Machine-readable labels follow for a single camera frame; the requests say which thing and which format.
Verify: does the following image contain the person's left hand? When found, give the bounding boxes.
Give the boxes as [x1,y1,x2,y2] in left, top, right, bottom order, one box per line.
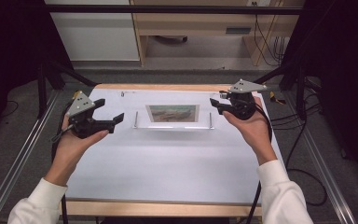
[45,115,110,188]

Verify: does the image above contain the wooden desk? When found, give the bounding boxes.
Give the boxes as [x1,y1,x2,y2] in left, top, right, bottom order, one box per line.
[130,0,307,67]

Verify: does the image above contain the black cables under desk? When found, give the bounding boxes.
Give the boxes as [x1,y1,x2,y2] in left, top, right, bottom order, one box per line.
[254,13,288,67]

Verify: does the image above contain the black metal stand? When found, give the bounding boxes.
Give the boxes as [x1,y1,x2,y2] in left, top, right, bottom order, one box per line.
[36,60,99,119]
[255,62,309,120]

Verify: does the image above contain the clear acrylic photo frame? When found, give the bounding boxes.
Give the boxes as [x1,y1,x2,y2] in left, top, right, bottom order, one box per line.
[132,104,215,132]

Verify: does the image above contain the yellow black tool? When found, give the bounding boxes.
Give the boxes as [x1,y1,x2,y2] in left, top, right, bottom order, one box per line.
[268,91,287,105]

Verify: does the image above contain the right hand-held gripper cable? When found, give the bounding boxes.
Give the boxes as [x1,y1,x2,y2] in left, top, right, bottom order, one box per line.
[245,102,274,224]

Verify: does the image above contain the left hand-held gripper cable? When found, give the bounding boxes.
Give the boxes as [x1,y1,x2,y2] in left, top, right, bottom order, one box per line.
[49,102,73,224]

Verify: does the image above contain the landscape picture card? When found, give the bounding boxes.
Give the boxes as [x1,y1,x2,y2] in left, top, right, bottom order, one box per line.
[145,104,200,123]

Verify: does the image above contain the hand-held gripper cable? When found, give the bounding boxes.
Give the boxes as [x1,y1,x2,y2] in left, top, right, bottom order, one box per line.
[49,102,73,224]
[245,102,274,224]

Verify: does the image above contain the person's right hand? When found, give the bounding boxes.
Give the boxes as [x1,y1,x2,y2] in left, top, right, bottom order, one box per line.
[223,95,278,166]

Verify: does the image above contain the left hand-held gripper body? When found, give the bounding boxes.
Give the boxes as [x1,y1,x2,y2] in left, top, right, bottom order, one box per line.
[64,90,115,140]

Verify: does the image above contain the aluminium rail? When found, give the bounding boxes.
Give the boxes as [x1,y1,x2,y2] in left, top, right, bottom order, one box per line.
[0,90,60,224]
[283,92,358,224]

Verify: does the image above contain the white cabinet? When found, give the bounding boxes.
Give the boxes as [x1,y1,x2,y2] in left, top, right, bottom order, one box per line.
[44,0,141,62]

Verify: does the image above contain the black horizontal frame bar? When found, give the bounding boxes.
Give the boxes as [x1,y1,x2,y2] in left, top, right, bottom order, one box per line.
[43,4,306,16]

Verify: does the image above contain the thin black floor cable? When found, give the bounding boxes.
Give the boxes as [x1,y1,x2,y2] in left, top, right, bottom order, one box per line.
[1,100,20,119]

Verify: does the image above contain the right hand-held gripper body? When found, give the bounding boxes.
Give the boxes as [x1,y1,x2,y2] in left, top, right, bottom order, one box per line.
[225,78,268,121]

